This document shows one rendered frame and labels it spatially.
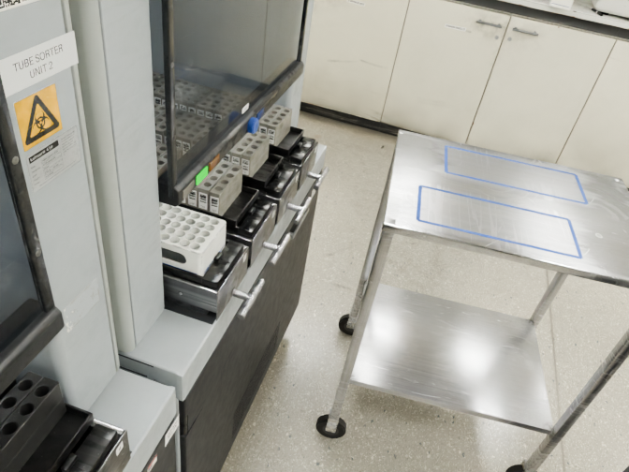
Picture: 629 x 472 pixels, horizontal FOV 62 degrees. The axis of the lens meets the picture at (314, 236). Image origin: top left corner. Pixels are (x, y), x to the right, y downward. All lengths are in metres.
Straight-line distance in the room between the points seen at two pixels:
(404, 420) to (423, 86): 1.94
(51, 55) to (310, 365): 1.46
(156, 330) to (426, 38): 2.42
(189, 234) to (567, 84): 2.51
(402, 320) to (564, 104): 1.84
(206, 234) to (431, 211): 0.50
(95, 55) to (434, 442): 1.48
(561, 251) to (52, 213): 0.95
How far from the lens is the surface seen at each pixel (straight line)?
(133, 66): 0.67
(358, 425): 1.74
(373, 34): 3.09
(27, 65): 0.53
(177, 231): 0.92
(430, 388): 1.53
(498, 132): 3.21
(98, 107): 0.64
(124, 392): 0.87
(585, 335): 2.38
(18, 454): 0.71
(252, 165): 1.13
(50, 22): 0.55
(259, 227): 1.04
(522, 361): 1.72
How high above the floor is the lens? 1.44
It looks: 38 degrees down
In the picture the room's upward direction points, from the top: 10 degrees clockwise
